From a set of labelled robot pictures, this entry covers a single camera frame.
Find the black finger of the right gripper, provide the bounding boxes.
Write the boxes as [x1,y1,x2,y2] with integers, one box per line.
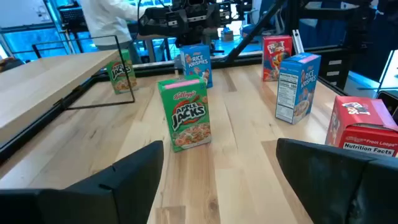
[137,6,171,37]

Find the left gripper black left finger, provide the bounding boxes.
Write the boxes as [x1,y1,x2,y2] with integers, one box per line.
[0,140,165,224]

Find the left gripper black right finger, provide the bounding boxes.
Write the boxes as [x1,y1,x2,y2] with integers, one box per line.
[275,138,398,224]

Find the blue Rice Krispies cereal box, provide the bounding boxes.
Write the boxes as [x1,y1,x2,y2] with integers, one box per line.
[180,43,214,89]
[275,52,322,125]

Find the green Apple Jacks cereal box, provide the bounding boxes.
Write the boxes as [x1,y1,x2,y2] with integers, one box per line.
[106,49,139,95]
[157,74,212,153]

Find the red Froot Loops cereal box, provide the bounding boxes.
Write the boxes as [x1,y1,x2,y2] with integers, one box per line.
[262,34,294,82]
[325,95,398,158]

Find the small grey box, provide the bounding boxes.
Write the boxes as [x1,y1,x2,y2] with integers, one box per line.
[220,27,234,42]

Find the person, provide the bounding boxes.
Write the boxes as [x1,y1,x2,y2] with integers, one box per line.
[79,0,149,65]

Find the black drawer cabinet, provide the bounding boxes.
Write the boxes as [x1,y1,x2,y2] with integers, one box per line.
[317,46,358,91]

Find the white metal bracket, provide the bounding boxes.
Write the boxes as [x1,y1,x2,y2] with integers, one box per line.
[291,29,305,54]

